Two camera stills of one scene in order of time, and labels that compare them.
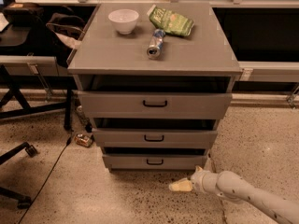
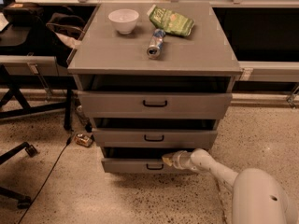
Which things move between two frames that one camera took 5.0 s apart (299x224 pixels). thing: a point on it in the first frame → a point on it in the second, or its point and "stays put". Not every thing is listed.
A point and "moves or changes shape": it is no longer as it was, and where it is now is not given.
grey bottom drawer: x=154 y=161 moves or changes shape
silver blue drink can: x=153 y=51 stays put
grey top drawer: x=100 y=105 stays put
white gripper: x=198 y=181 → x=177 y=161
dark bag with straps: x=65 y=32 stays put
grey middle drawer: x=121 y=137 stays put
